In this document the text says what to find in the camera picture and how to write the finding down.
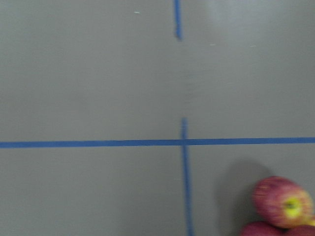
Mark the long blue tape line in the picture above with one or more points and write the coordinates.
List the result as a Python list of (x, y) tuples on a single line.
[(186, 177)]

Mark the short blue tape piece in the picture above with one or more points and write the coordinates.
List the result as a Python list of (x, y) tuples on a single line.
[(178, 19)]

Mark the red yellow apple front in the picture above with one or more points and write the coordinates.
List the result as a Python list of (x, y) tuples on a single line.
[(282, 202)]

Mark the red yellow apple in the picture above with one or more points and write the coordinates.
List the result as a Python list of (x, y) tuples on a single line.
[(260, 228), (301, 230), (282, 202)]

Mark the red yellow apple left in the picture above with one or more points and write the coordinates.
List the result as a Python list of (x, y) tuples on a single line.
[(260, 228)]

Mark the crossing blue tape line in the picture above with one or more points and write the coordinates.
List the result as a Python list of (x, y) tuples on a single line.
[(161, 142)]

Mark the red yellow apple back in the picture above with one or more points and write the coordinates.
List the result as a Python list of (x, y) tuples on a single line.
[(301, 230)]

